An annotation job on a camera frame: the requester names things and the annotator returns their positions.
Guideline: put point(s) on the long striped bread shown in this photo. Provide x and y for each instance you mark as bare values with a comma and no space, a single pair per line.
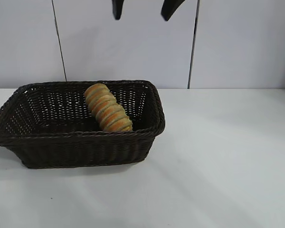
108,109

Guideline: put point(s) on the dark brown wicker basket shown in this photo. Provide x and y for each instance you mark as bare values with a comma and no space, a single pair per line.
61,147

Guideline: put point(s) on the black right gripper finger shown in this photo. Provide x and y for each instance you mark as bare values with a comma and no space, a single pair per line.
171,8
117,8

